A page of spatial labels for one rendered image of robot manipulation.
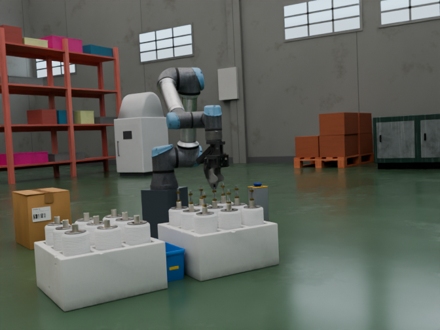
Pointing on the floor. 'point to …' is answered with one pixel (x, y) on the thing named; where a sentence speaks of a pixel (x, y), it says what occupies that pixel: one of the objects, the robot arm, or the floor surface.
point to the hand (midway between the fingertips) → (213, 186)
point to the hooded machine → (139, 133)
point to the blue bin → (174, 262)
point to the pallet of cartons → (337, 141)
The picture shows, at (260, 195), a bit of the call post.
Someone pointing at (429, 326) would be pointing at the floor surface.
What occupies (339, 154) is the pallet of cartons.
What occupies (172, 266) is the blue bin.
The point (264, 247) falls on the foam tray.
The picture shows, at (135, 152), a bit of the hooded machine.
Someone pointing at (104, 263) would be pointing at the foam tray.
